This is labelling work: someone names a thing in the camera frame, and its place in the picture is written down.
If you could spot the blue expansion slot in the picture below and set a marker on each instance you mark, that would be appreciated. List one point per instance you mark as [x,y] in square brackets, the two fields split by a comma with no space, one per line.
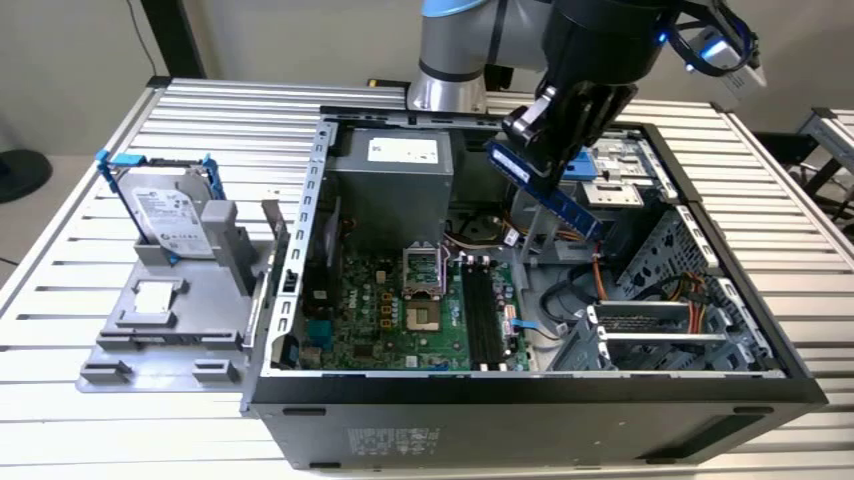
[320,333]

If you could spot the CPU socket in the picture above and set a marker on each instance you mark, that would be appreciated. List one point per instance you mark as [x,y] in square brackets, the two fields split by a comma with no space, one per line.
[424,315]

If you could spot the round black cooler fan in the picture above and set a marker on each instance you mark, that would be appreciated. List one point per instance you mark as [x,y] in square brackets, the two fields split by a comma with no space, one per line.
[476,227]

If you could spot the silver drive bay cage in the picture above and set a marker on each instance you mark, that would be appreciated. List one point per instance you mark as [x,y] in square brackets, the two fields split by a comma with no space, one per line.
[614,195]

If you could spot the black open PC case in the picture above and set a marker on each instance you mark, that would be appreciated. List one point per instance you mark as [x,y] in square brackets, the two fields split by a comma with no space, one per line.
[467,425]

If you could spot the black RAM slot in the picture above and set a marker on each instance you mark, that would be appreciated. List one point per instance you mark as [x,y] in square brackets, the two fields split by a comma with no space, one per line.
[468,310]
[496,310]
[478,310]
[487,310]

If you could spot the hard disk in blue carrier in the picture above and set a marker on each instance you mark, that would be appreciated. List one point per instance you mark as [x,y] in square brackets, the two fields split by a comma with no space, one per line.
[167,215]

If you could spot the black upright post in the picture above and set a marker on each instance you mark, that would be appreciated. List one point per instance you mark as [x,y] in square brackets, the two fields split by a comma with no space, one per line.
[173,40]

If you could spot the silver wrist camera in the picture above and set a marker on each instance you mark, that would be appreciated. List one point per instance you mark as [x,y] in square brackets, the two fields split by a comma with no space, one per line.
[723,55]

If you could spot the silver CPU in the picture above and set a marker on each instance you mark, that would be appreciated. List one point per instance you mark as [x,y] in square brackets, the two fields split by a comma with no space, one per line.
[152,298]

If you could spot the grey power supply unit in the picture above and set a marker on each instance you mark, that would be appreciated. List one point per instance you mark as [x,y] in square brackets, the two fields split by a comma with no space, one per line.
[389,200]

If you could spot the grey parts rack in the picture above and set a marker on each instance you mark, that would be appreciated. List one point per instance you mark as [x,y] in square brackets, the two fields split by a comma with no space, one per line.
[200,280]

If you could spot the round black floor base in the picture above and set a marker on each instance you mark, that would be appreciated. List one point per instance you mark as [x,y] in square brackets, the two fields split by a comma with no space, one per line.
[22,175]

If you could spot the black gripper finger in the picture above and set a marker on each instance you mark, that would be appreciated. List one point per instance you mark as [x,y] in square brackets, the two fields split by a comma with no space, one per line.
[594,130]
[534,125]

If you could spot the silver disk bay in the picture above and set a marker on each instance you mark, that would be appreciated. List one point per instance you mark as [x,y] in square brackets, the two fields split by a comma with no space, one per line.
[660,337]

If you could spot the green motherboard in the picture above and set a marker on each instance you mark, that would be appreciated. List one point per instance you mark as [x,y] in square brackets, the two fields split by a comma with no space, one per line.
[360,310]

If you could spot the neighbouring slatted metal table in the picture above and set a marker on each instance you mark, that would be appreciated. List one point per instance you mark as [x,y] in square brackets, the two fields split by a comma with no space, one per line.
[830,125]

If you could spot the blue plastic drive latch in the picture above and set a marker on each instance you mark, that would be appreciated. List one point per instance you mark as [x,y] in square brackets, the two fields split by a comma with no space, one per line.
[582,167]

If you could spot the yellow tipped black plug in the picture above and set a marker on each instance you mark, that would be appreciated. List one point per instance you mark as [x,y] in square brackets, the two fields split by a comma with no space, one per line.
[387,83]

